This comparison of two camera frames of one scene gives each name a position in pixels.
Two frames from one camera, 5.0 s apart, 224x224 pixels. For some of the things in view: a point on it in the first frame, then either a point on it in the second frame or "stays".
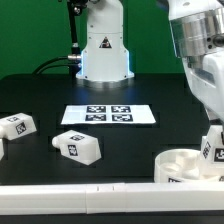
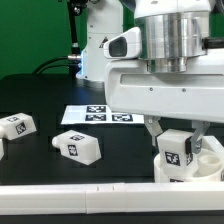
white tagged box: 212,152 to 175,153
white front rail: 103,198 stays
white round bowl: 175,165 to 209,168
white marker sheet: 108,114 stays
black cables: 49,66 stays
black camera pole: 74,57 stays
